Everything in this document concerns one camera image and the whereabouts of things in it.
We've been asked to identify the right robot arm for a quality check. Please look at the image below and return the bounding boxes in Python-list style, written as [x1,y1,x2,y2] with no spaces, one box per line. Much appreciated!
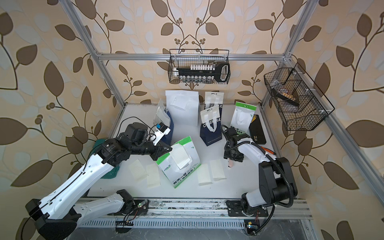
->
[223,128,298,216]

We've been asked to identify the navy bag front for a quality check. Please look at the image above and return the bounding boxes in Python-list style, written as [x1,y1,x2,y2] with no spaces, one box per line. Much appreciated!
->
[200,105,222,147]

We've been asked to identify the orange handled pliers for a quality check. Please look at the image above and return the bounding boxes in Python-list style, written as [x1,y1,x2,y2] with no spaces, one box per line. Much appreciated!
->
[261,146,277,160]

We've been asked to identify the black box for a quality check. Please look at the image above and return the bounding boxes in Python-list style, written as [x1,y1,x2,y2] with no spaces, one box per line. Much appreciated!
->
[249,115,267,145]

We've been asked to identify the blue white Cheerful bag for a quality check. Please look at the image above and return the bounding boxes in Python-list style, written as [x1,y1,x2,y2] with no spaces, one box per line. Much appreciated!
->
[158,103,174,145]

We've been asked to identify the green tool case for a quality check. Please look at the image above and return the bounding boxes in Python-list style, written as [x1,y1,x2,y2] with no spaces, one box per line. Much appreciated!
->
[88,139,120,180]

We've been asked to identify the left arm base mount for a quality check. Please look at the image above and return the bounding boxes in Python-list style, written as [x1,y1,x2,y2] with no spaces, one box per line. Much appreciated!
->
[107,190,150,234]

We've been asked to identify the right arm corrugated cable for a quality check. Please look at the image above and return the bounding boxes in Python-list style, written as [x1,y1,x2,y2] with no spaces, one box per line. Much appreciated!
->
[220,124,295,235]

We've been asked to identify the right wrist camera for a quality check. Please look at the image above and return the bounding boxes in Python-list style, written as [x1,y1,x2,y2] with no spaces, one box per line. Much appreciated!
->
[225,127,238,139]

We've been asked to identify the black socket set holder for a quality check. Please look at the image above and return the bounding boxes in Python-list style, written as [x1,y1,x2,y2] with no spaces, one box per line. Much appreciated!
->
[172,62,231,83]

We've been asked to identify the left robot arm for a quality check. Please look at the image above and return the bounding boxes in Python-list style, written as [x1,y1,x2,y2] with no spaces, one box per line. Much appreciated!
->
[26,134,172,240]

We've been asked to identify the back wire basket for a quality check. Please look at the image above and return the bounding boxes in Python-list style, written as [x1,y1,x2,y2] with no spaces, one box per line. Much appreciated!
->
[168,48,231,85]

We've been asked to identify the navy bag rear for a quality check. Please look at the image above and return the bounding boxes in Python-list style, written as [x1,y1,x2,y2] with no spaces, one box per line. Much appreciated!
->
[205,92,224,115]

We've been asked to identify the navy bag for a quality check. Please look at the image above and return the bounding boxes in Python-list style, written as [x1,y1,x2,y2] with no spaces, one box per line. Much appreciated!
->
[205,92,224,115]
[200,105,222,147]

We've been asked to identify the pink mini stapler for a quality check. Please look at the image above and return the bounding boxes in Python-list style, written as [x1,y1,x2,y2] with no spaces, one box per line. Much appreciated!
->
[228,159,234,168]

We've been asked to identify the green white bag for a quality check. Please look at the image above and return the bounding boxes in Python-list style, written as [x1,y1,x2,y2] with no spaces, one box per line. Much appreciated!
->
[157,136,201,188]
[231,102,257,134]

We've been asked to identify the right wire basket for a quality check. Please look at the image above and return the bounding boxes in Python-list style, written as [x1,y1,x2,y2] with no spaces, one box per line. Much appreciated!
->
[264,63,335,131]

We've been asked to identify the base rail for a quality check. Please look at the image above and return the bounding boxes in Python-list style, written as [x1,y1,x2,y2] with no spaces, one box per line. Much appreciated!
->
[68,198,322,240]

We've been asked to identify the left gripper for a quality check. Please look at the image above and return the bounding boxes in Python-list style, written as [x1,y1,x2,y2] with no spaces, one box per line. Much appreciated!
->
[129,138,173,161]

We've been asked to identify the dark tool in basket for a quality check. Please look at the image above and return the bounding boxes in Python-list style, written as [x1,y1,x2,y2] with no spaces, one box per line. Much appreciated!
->
[272,88,300,107]

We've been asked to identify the large white paper bag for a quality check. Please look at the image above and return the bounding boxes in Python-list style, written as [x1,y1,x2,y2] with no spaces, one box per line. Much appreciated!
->
[166,90,200,127]

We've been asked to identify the aluminium frame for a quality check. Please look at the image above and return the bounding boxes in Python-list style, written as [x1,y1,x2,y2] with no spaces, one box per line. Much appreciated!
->
[60,1,384,203]

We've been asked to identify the wire basket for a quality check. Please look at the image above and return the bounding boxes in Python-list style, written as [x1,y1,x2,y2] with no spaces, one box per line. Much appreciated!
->
[168,48,231,85]
[264,63,335,131]

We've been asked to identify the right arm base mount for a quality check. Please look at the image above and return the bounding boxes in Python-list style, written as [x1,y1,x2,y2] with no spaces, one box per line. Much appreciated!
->
[226,199,271,236]

